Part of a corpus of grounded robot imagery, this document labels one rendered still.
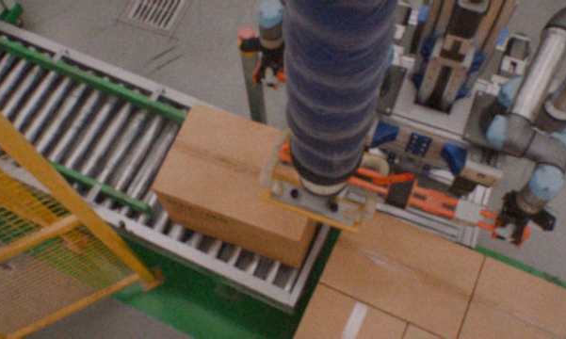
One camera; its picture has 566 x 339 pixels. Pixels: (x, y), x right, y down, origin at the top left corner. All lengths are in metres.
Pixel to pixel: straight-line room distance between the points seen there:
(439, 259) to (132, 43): 2.30
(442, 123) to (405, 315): 0.79
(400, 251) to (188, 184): 0.95
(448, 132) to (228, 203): 0.89
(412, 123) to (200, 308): 1.45
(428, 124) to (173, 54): 1.88
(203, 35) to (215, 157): 1.63
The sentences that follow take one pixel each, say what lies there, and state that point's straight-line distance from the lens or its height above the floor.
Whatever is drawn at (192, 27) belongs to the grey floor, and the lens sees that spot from 3.81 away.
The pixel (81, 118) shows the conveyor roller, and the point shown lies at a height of 0.55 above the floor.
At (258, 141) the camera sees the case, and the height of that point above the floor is 0.95.
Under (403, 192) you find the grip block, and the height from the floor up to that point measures 1.27.
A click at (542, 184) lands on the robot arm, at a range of 1.58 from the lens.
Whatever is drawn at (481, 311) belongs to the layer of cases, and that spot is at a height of 0.54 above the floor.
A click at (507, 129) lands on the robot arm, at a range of 1.65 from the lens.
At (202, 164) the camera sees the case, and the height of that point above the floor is 0.95.
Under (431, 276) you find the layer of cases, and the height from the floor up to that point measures 0.54.
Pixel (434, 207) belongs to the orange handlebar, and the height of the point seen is 1.27.
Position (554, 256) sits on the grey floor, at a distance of 3.34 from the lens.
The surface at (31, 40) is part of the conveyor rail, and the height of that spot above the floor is 0.59.
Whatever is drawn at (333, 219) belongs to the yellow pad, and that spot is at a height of 1.15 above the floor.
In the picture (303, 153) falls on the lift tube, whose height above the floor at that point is 1.49.
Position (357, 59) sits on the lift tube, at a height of 1.98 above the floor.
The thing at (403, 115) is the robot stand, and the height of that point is 0.95.
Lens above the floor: 2.96
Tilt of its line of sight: 66 degrees down
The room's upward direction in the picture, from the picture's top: 5 degrees counter-clockwise
